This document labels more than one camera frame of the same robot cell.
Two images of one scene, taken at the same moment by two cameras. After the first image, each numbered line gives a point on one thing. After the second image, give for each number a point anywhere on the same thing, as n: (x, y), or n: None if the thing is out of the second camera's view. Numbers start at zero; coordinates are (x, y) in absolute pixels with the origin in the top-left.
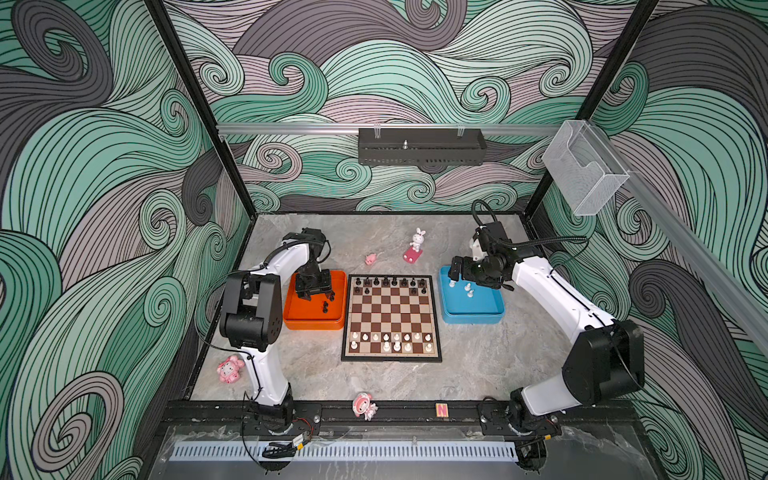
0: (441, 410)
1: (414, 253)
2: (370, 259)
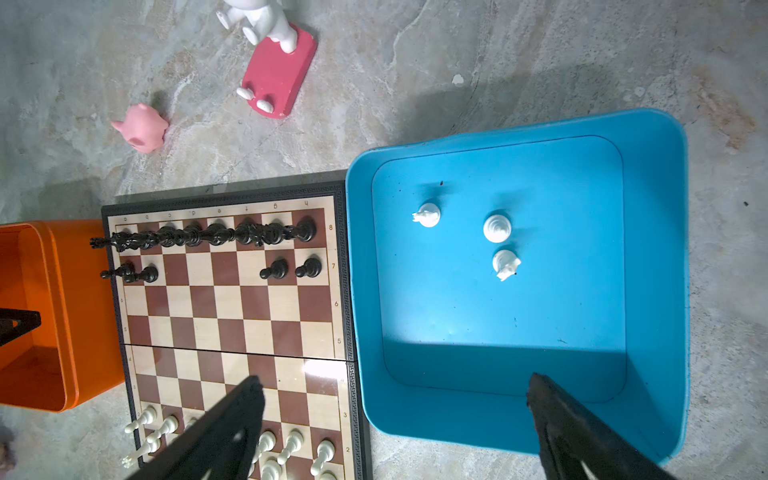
0: None
1: (277, 63)
2: (143, 127)
